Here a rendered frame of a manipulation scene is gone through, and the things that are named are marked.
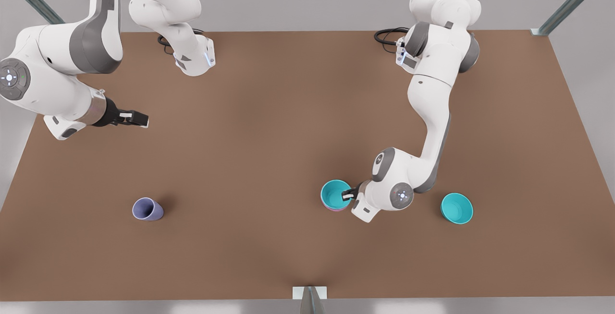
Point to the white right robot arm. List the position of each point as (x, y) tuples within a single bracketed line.
[(53, 50)]

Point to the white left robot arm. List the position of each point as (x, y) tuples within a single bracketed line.
[(435, 93)]

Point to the lavender cup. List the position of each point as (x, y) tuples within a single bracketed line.
[(147, 209)]

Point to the pink bowl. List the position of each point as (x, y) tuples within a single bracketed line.
[(336, 209)]

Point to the teal bowl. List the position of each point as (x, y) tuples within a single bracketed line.
[(332, 193), (457, 207)]

